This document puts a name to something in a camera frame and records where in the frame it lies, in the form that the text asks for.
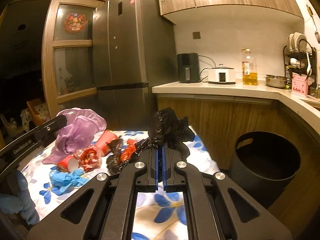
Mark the hanging spatula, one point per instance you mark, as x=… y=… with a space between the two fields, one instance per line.
x=317 y=35

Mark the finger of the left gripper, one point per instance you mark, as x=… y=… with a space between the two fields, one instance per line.
x=48 y=128

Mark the wooden lower cabinets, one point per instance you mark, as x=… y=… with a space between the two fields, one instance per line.
x=220 y=120

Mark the pink utensil holder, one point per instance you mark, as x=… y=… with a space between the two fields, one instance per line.
x=299 y=85

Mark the red white printed plastic bag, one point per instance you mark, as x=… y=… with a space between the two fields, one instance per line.
x=89 y=158

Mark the stainless steel bowl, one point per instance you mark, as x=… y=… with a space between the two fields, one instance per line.
x=276 y=81

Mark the black trash bin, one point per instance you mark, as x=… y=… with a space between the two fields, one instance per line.
x=263 y=164

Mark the wall power outlet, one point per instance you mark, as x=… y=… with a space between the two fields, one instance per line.
x=196 y=35

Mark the black dish rack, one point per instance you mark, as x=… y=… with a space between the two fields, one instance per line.
x=300 y=58

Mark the wooden glass sliding door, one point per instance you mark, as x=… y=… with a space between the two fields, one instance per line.
x=67 y=53

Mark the orange chair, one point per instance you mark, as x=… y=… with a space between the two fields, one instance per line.
x=38 y=111

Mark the white rice cooker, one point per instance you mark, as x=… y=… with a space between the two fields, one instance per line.
x=222 y=75

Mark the red paper cup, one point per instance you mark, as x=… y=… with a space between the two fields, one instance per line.
x=68 y=164
x=104 y=140

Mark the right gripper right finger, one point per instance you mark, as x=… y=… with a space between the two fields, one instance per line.
x=215 y=206

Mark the cooking oil bottle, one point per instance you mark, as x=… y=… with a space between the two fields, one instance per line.
x=249 y=68

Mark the stainless steel sink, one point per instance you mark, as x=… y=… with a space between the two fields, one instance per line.
x=315 y=104

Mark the dark steel refrigerator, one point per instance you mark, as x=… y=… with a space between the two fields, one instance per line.
x=133 y=51

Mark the black air fryer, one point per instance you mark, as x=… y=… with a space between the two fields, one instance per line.
x=188 y=67

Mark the small black plastic bag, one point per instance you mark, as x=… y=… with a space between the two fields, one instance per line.
x=113 y=163

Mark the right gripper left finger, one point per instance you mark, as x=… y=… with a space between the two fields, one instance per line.
x=104 y=207

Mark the pink purple plastic bag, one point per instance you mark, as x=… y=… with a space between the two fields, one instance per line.
x=82 y=125

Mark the blue disposable glove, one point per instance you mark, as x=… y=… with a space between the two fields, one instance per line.
x=63 y=182

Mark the left hand blue glove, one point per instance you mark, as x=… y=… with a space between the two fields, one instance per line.
x=16 y=199

